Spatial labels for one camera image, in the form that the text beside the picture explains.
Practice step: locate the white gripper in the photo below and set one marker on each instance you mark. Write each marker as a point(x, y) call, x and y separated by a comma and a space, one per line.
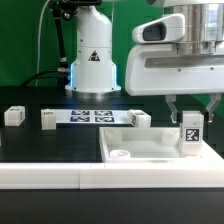
point(157, 69)

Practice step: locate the white square tabletop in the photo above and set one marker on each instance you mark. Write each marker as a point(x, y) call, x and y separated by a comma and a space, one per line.
point(139, 145)

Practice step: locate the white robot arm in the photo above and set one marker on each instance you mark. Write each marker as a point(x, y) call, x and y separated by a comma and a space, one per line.
point(182, 52)

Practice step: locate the white L-shaped obstacle fence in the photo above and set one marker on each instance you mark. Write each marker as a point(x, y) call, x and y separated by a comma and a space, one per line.
point(202, 171)

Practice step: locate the apriltag base sheet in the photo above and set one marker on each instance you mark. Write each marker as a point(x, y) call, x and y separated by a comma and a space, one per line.
point(91, 116)

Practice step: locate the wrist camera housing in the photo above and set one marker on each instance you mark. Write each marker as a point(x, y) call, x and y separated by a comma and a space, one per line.
point(168, 28)

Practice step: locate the black camera stand pole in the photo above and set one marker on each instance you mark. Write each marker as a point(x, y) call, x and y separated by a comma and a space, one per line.
point(66, 9)

